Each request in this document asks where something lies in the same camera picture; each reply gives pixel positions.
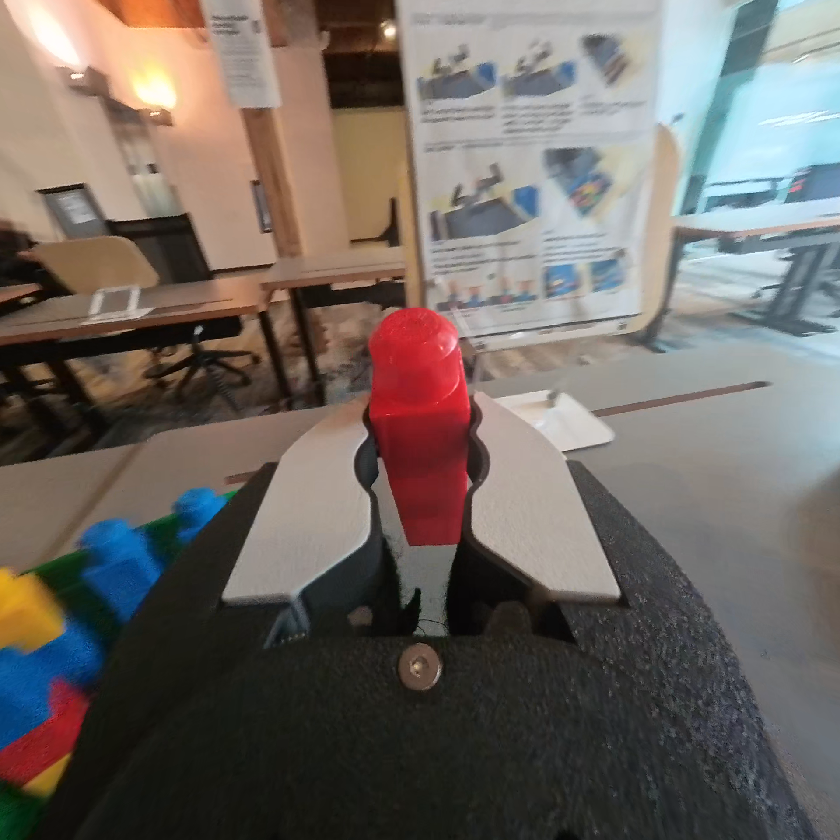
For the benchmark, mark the black office chair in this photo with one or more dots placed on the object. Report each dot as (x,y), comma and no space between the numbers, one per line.
(203,367)

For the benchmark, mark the wooden desk black legs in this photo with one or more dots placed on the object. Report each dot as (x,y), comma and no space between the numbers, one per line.
(754,223)
(328,269)
(197,308)

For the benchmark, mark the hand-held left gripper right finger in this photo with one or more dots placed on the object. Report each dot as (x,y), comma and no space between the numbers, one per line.
(538,518)

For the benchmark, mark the clear acrylic sign holder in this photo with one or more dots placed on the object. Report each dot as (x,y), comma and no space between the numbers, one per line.
(118,305)

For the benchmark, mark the laminated instruction sheet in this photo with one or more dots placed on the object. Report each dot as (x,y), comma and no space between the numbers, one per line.
(525,197)

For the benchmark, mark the red toy block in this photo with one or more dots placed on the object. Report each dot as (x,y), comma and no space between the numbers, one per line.
(420,446)
(39,741)

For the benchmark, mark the yellow toy block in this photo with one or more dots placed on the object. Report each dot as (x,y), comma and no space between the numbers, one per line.
(26,610)
(49,778)

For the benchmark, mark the rounded wooden board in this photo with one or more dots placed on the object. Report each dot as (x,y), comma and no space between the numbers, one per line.
(92,262)

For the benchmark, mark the green plastic bin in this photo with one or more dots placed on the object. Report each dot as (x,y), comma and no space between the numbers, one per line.
(16,817)

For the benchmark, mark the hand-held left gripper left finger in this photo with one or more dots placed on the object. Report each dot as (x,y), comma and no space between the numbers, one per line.
(308,518)

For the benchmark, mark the white paper notice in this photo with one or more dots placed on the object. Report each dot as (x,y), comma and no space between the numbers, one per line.
(243,59)

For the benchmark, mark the instruction poster board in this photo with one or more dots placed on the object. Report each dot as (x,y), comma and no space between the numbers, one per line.
(669,229)

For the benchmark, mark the wall lamp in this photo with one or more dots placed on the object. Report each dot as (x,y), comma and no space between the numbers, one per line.
(85,82)
(157,117)

